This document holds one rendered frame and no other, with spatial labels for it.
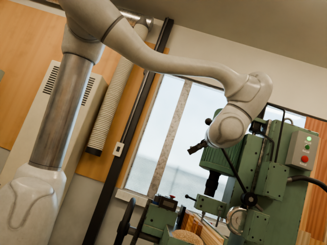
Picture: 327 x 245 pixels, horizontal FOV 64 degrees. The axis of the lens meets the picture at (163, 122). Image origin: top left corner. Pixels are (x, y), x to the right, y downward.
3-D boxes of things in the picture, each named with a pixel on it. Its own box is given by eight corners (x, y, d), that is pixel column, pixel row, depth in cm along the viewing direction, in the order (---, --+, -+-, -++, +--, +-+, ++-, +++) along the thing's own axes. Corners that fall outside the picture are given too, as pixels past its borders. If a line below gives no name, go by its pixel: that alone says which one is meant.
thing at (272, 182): (254, 193, 117) (262, 161, 120) (273, 200, 117) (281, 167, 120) (262, 195, 109) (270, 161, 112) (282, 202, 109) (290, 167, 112)
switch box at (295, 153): (284, 164, 120) (292, 131, 123) (305, 171, 120) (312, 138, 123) (291, 164, 114) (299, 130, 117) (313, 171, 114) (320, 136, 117)
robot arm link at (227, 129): (223, 156, 91) (245, 127, 93) (237, 152, 75) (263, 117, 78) (198, 136, 92) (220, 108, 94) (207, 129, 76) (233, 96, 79)
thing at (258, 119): (245, 131, 138) (252, 102, 141) (259, 136, 138) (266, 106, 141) (250, 129, 130) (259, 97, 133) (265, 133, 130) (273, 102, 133)
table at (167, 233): (143, 217, 152) (147, 206, 153) (193, 234, 152) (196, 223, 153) (138, 244, 93) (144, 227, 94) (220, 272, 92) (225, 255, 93)
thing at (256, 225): (239, 235, 114) (246, 207, 116) (254, 240, 113) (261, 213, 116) (246, 240, 104) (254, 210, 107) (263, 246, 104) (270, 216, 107)
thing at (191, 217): (180, 223, 131) (185, 208, 132) (183, 224, 131) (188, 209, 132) (185, 233, 111) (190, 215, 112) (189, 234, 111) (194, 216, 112)
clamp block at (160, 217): (144, 218, 130) (150, 200, 132) (170, 227, 130) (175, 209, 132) (143, 223, 116) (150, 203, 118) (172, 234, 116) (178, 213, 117)
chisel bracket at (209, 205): (192, 210, 129) (197, 193, 130) (219, 219, 128) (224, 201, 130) (194, 212, 121) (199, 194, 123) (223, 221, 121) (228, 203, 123)
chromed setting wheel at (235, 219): (221, 229, 114) (228, 201, 116) (248, 238, 113) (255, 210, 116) (223, 231, 111) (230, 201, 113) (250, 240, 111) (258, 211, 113)
